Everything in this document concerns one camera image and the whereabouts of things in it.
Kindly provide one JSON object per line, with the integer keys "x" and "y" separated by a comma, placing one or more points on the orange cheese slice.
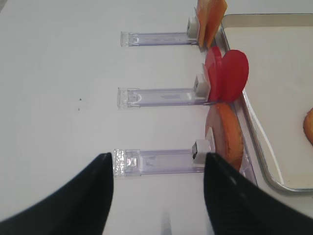
{"x": 209, "y": 13}

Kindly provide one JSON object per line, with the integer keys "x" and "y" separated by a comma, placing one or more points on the back red tomato slice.
{"x": 213, "y": 64}

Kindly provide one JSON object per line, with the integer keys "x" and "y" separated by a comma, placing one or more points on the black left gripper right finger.
{"x": 236, "y": 206}

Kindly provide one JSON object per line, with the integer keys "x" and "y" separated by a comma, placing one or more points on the clear rack with bread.
{"x": 144, "y": 162}

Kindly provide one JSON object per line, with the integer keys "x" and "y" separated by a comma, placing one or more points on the red tomato slice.
{"x": 235, "y": 70}
{"x": 213, "y": 64}

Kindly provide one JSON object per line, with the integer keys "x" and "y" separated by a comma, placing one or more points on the clear rack with tomatoes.
{"x": 197, "y": 95}

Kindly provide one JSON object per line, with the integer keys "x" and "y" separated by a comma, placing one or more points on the clear rack with cheese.
{"x": 189, "y": 37}

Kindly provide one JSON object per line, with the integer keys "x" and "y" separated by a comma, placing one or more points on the bread slice on tray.
{"x": 308, "y": 125}

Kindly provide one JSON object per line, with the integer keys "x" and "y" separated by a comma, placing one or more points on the front red tomato slice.
{"x": 235, "y": 70}

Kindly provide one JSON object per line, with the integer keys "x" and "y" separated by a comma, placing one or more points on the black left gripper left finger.
{"x": 80, "y": 207}

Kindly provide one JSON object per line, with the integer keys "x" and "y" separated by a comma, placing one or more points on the metal baking tray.
{"x": 279, "y": 91}

